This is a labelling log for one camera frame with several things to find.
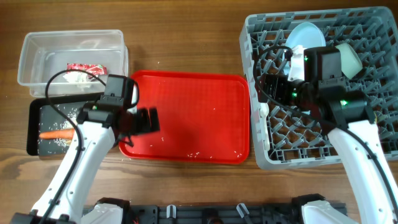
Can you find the black plastic tray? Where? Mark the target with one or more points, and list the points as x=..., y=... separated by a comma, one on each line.
x=32, y=147

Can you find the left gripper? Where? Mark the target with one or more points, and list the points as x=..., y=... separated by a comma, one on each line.
x=137, y=121

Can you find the white plastic spoon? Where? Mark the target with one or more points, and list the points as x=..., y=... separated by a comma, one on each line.
x=264, y=112

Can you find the red serving tray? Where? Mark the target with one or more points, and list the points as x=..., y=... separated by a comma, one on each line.
x=203, y=117

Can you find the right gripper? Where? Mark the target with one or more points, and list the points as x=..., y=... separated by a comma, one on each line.
x=268, y=88

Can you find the clear plastic bin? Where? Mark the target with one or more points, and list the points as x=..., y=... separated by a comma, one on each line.
x=44, y=54

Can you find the rice food scraps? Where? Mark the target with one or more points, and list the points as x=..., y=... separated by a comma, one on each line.
x=50, y=120

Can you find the mint green bowl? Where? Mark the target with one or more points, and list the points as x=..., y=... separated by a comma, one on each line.
x=350, y=63

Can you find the orange carrot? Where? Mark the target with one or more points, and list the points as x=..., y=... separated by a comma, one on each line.
x=58, y=134

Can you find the white tissue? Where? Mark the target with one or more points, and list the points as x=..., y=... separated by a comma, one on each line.
x=79, y=79

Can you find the light blue plate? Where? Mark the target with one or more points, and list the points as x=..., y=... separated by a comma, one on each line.
x=306, y=34

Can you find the grey dishwasher rack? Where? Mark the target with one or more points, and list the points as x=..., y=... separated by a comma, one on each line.
x=297, y=142

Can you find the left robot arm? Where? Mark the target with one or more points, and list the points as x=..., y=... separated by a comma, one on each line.
x=99, y=126

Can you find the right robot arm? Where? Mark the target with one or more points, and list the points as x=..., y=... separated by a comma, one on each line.
x=348, y=120

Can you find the red snack wrapper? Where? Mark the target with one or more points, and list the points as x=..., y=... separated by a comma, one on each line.
x=95, y=69

